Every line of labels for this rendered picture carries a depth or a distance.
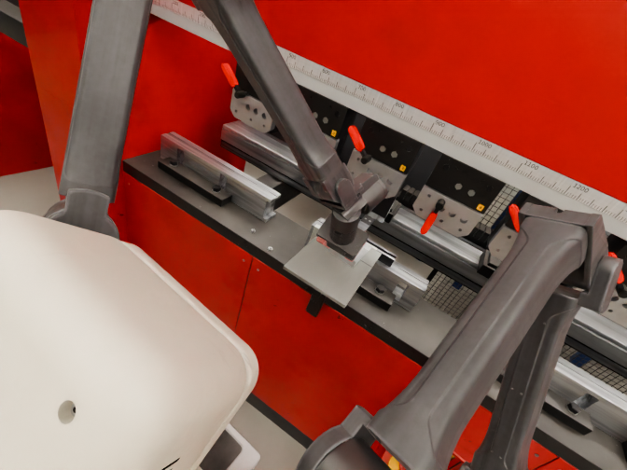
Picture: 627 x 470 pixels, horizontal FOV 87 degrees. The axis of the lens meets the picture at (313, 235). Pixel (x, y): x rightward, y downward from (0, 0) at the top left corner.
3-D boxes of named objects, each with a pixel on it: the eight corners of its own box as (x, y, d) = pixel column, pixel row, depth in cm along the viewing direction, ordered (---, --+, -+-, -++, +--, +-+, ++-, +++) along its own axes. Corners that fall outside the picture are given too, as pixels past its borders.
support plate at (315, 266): (282, 268, 83) (283, 265, 82) (328, 225, 103) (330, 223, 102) (343, 308, 78) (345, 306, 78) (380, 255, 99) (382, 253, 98)
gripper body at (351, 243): (330, 216, 78) (332, 199, 72) (368, 238, 76) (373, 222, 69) (315, 236, 76) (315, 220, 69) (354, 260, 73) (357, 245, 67)
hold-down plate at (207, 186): (157, 167, 120) (157, 159, 119) (169, 163, 124) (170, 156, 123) (220, 207, 113) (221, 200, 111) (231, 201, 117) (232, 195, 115)
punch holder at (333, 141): (283, 143, 95) (298, 84, 85) (298, 137, 101) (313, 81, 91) (327, 167, 91) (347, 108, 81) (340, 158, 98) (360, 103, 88)
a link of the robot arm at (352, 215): (326, 207, 64) (348, 225, 62) (350, 186, 66) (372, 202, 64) (325, 224, 70) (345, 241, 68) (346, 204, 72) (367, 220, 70)
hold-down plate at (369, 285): (302, 259, 105) (305, 252, 103) (311, 251, 109) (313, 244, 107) (386, 311, 98) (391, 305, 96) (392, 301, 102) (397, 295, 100)
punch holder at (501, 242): (483, 251, 80) (529, 195, 71) (486, 236, 87) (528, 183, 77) (545, 284, 77) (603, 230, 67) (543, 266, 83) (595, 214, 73)
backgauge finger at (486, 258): (470, 299, 96) (480, 287, 93) (479, 256, 116) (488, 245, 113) (511, 323, 93) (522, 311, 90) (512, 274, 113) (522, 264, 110)
